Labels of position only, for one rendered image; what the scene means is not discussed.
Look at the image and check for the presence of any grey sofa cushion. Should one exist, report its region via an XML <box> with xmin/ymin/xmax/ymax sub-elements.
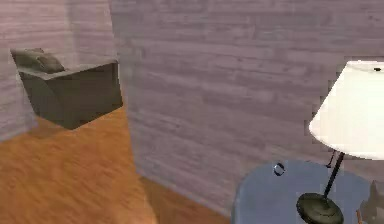
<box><xmin>35</xmin><ymin>53</ymin><xmax>66</xmax><ymax>75</ymax></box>

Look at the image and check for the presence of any white shade table lamp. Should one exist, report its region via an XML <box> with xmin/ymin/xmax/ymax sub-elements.
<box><xmin>296</xmin><ymin>60</ymin><xmax>384</xmax><ymax>224</ymax></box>

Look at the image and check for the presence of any round blue side table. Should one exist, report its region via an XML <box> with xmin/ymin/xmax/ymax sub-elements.
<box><xmin>231</xmin><ymin>159</ymin><xmax>374</xmax><ymax>224</ymax></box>

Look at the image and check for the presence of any dark grey sofa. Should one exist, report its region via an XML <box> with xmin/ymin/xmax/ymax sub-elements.
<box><xmin>10</xmin><ymin>48</ymin><xmax>124</xmax><ymax>131</ymax></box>

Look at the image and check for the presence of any grey lumpy object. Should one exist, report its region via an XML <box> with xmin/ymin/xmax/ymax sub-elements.
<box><xmin>355</xmin><ymin>180</ymin><xmax>384</xmax><ymax>224</ymax></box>

